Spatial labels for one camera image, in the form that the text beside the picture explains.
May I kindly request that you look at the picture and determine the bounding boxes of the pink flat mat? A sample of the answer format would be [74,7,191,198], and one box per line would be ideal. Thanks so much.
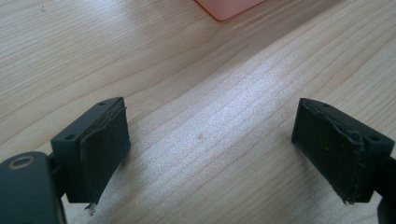
[194,0,268,22]

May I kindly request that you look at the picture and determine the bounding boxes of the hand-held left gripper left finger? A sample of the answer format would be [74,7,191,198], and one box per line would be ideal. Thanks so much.
[50,96,132,217]

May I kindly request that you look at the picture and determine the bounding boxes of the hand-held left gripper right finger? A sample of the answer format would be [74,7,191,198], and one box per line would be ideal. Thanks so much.
[290,97,396,205]

